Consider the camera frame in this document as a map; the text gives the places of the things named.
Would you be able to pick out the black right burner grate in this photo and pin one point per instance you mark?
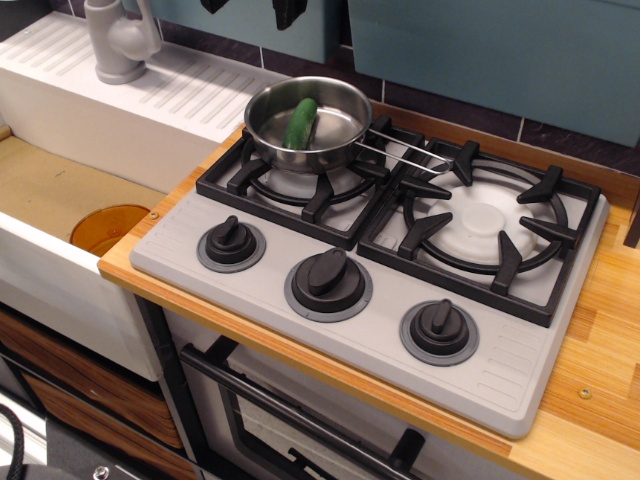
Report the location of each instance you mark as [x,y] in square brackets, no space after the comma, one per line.
[509,236]

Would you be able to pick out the black stove knob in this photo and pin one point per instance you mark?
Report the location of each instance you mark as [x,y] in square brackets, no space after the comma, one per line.
[439,333]
[328,287]
[231,246]

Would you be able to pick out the black left stove knob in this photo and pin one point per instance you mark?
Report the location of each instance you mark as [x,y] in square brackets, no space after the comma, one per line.
[231,246]

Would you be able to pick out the orange plastic bowl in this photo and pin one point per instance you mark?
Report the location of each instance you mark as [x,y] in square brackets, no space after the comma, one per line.
[99,231]

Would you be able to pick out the toy oven door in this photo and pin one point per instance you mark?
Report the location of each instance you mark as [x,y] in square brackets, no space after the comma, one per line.
[282,424]

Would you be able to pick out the green toy pickle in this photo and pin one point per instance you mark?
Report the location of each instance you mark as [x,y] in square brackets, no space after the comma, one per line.
[299,129]

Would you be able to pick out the grey toy faucet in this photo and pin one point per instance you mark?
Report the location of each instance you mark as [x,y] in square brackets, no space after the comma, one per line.
[121,45]

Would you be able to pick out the black burner grate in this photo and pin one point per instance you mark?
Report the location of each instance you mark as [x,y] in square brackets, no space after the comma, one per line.
[335,207]
[509,236]

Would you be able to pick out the black oven door handle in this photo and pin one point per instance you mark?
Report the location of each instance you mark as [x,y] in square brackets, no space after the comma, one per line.
[212,364]

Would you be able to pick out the stainless steel pan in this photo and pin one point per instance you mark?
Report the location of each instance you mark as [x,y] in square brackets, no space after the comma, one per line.
[343,123]

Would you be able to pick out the grey toy stove top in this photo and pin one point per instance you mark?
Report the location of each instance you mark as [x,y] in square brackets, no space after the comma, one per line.
[499,387]

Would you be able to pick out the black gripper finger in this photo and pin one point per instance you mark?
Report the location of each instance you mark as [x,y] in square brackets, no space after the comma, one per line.
[287,11]
[213,6]

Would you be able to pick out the wooden drawer front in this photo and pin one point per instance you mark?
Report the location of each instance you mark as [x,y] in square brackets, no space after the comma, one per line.
[107,403]

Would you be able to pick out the black left burner grate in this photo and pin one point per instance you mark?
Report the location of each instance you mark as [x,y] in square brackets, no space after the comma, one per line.
[335,207]

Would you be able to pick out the black middle stove knob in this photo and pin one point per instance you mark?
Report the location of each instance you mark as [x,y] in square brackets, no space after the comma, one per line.
[328,287]

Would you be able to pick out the black right stove knob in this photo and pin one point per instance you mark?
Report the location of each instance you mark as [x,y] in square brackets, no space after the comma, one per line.
[439,333]

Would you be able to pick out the white toy sink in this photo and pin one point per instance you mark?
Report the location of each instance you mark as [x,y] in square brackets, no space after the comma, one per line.
[71,144]

